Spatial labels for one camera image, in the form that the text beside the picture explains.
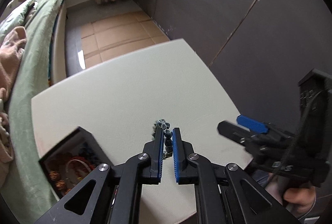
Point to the pale green quilt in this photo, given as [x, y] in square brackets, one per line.
[18, 17]

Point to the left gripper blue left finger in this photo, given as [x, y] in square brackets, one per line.
[157, 157]

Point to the cardboard floor sheets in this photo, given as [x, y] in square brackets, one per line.
[115, 36]

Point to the peach fleece blanket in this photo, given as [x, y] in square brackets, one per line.
[12, 50]

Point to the person's right hand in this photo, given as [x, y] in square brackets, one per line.
[301, 199]

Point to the black jewelry box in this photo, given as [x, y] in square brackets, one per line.
[71, 160]

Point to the white foam board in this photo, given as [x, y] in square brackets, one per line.
[119, 100]

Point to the bed with green sheet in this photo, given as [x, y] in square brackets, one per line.
[26, 190]

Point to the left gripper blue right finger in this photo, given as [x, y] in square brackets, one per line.
[181, 151]

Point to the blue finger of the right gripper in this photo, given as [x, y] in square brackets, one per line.
[233, 132]
[251, 124]

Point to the grey wardrobe doors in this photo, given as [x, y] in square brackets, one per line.
[257, 49]

